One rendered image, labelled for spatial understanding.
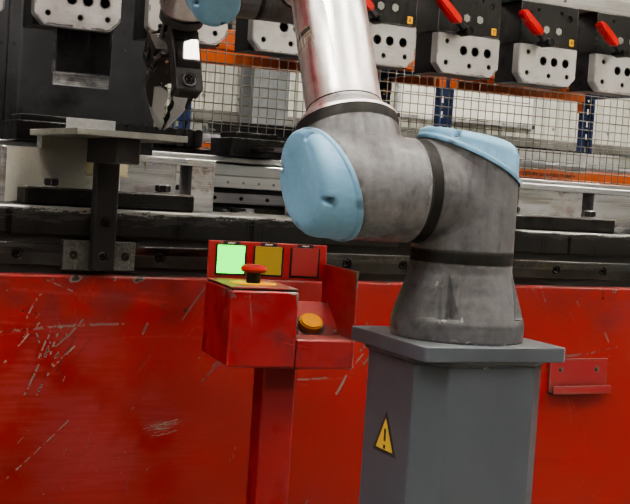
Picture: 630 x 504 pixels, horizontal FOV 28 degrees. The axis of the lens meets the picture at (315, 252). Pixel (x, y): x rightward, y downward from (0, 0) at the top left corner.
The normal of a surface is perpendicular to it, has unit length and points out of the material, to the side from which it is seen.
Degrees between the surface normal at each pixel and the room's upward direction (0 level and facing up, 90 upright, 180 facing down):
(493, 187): 90
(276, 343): 90
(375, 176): 78
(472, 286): 72
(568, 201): 90
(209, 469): 90
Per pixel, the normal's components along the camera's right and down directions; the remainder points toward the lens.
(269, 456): 0.32, 0.07
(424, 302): -0.58, -0.30
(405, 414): -0.91, -0.04
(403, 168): 0.39, -0.30
